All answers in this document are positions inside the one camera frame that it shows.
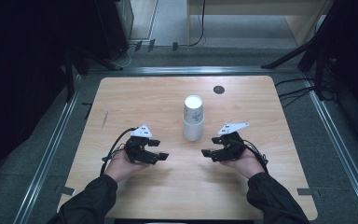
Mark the light wooden furniture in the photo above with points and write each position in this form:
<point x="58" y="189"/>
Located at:
<point x="304" y="18"/>

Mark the long metal floor rail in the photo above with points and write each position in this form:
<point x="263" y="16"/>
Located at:
<point x="48" y="155"/>
<point x="338" y="140"/>
<point x="199" y="70"/>

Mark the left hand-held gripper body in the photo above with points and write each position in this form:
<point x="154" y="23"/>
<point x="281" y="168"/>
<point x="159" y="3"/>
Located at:
<point x="140" y="151"/>

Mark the grey tape piece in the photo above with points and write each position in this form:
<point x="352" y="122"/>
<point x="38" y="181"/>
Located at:
<point x="307" y="192"/>
<point x="64" y="190"/>

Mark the person's left hand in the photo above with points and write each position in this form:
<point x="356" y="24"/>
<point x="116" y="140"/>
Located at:
<point x="121" y="168"/>

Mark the black cabinet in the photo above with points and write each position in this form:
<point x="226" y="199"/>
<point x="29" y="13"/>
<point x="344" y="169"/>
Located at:
<point x="113" y="28"/>

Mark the black tape strip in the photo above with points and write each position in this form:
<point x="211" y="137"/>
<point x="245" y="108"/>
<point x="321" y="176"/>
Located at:
<point x="151" y="45"/>
<point x="88" y="109"/>
<point x="175" y="46"/>
<point x="138" y="46"/>

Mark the white paper cup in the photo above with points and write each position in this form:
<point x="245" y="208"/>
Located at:
<point x="192" y="132"/>
<point x="193" y="112"/>

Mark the person's right hand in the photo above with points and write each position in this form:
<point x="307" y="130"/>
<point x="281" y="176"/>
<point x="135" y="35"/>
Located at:
<point x="248" y="163"/>

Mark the black round table grommet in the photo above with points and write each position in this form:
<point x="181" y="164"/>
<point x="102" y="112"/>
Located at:
<point x="218" y="90"/>

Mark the black stand with legs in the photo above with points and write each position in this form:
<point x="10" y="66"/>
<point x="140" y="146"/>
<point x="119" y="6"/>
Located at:
<point x="70" y="71"/>
<point x="318" y="46"/>

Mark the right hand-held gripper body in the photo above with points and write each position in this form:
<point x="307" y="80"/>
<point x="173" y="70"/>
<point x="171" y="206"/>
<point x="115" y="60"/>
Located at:
<point x="231" y="147"/>

